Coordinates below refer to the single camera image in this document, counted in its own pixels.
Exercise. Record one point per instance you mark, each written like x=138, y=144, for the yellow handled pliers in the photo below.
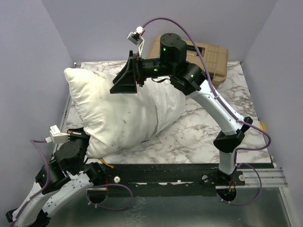
x=106, y=164

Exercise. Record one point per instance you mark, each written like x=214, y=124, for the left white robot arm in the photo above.
x=59, y=180

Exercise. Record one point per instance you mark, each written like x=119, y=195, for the tan plastic toolbox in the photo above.
x=216, y=58

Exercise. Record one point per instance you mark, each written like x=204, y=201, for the white pillow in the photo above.
x=106, y=117

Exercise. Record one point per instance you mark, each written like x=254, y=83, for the white pillowcase blue trim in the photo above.
x=155, y=107

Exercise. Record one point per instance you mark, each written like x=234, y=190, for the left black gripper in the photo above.
x=78, y=133

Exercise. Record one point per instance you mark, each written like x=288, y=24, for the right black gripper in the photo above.
x=125, y=82

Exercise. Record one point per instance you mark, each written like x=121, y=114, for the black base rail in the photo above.
x=162, y=180

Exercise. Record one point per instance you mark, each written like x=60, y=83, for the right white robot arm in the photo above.
x=192, y=81

